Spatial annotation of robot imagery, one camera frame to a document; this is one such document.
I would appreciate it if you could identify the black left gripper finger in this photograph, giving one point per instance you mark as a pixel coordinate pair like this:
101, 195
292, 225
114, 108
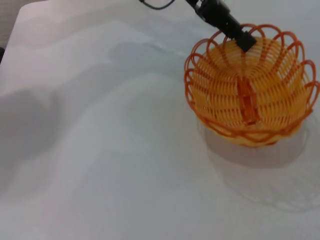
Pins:
220, 17

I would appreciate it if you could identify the orange woven plastic basket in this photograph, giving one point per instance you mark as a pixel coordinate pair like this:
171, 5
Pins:
275, 100

